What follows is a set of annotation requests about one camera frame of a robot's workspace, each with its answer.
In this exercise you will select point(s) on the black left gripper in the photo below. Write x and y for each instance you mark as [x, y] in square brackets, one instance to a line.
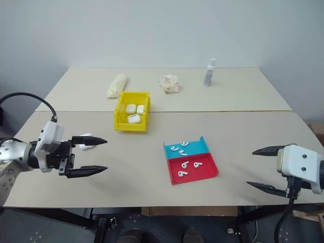
[57, 158]

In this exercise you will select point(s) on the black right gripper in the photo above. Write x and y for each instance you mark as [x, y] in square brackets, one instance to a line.
[306, 185]

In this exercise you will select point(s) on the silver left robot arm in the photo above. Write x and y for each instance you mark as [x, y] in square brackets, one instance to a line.
[12, 154]

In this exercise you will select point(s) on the open white charging case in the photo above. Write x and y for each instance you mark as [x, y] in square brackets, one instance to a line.
[84, 146]

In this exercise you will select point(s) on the yellow plastic bin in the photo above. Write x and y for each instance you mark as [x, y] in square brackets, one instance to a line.
[119, 119]

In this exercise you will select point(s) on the closed white charging case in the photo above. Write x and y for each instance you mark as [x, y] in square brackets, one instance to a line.
[134, 119]
[130, 109]
[140, 109]

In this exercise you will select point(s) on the light wooden piece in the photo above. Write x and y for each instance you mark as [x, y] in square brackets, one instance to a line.
[311, 215]

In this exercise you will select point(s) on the red plastic tray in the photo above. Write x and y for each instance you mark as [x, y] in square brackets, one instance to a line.
[202, 174]

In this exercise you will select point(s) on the white wireless earbud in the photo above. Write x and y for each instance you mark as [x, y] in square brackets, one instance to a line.
[181, 173]
[184, 144]
[173, 148]
[181, 152]
[184, 165]
[196, 165]

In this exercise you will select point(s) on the clear bag of cream sticks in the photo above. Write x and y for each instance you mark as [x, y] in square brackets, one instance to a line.
[116, 86]

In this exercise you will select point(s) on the blue plastic tray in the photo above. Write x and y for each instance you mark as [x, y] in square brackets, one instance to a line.
[195, 149]

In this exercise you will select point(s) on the flat cardboard under table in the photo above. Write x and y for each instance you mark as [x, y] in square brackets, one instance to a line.
[189, 211]

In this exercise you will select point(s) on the dark rounded shape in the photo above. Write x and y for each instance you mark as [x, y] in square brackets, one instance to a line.
[193, 236]
[131, 236]

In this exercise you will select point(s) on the crumpled clear plastic bag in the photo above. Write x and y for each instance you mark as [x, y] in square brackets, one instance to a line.
[170, 83]

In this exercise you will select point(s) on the white spray bottle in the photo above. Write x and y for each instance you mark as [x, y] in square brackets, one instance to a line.
[208, 74]

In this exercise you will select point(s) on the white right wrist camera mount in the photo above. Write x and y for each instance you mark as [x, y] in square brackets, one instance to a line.
[300, 162]

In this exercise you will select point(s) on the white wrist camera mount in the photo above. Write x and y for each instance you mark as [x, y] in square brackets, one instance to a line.
[49, 134]
[300, 162]

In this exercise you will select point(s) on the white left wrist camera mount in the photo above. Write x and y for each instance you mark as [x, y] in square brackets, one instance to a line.
[49, 134]

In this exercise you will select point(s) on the black table frame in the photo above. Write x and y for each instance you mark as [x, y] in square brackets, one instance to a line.
[101, 225]

